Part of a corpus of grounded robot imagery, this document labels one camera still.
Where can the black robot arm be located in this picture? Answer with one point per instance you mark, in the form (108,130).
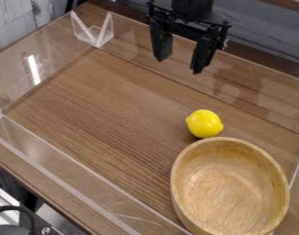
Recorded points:
(189,19)

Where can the clear acrylic corner bracket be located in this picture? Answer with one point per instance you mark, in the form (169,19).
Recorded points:
(93,35)

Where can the clear acrylic tray wall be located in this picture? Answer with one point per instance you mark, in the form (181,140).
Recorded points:
(92,122)

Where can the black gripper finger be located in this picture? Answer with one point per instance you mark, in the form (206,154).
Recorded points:
(160,40)
(202,54)

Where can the brown wooden bowl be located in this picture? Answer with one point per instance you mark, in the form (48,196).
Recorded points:
(229,189)

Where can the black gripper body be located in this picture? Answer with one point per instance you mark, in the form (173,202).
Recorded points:
(189,18)

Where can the yellow lemon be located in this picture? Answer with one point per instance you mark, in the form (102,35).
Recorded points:
(204,124)

